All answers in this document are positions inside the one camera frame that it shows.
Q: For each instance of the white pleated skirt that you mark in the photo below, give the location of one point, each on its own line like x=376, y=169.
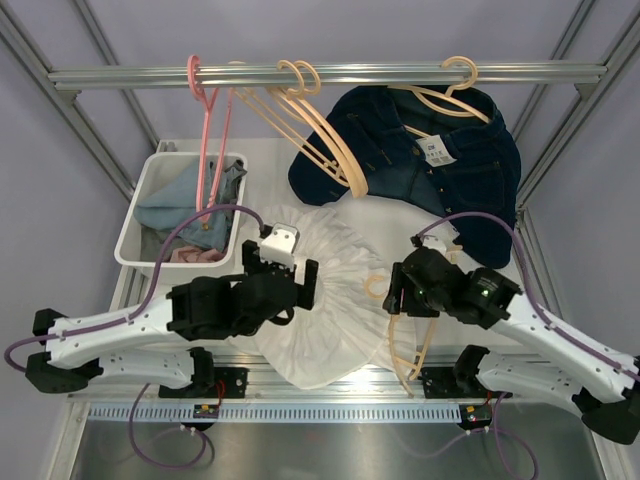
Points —
x=344, y=322

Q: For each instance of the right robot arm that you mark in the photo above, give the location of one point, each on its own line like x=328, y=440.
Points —
x=582, y=376

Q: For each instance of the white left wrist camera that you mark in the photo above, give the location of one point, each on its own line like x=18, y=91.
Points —
x=279, y=245

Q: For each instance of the pink ruffled skirt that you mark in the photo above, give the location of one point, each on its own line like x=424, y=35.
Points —
x=193, y=254

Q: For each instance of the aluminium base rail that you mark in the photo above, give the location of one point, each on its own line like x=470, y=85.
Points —
x=300, y=380

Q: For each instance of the light blue denim skirt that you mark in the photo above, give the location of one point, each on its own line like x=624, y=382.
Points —
x=169, y=206

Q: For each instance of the aluminium frame strut left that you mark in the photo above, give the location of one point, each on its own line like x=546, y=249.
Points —
x=63, y=96

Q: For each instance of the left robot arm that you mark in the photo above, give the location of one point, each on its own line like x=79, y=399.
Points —
x=158, y=342

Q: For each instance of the aluminium hanging rail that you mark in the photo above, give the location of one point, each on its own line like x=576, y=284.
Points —
x=342, y=74

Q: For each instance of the white plastic basket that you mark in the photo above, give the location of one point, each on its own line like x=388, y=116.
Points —
x=158, y=171

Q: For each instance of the dark navy skirt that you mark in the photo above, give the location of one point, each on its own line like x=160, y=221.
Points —
x=447, y=166

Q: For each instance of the white slotted cable duct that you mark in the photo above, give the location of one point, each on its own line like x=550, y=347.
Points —
x=281, y=413

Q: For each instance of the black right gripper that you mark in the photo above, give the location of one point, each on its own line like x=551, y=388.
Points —
x=392, y=304

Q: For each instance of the aluminium frame strut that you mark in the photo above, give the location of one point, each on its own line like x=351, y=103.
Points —
x=63, y=96
x=604, y=33

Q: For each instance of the aluminium frame strut right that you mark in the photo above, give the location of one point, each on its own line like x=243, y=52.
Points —
x=604, y=33

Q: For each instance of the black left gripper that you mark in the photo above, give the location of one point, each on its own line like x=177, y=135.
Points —
x=253, y=263

